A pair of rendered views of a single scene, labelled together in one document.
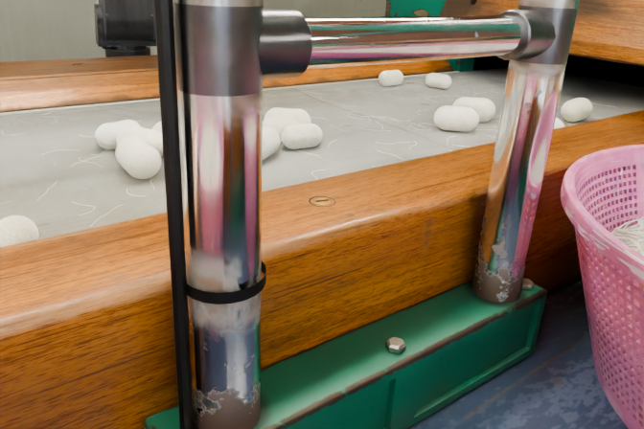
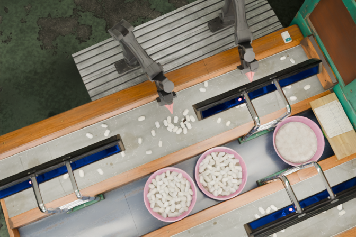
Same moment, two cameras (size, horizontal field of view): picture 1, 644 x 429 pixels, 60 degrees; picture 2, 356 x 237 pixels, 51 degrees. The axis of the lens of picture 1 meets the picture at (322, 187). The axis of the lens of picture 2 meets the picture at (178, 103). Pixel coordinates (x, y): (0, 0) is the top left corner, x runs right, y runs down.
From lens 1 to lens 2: 189 cm
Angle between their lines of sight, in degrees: 54
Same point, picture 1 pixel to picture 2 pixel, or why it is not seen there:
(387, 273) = not seen: hidden behind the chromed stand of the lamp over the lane
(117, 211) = (235, 115)
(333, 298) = not seen: hidden behind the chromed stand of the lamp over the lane
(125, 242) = (238, 130)
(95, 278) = (237, 134)
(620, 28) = (322, 76)
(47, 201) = (228, 111)
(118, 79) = (230, 66)
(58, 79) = (222, 69)
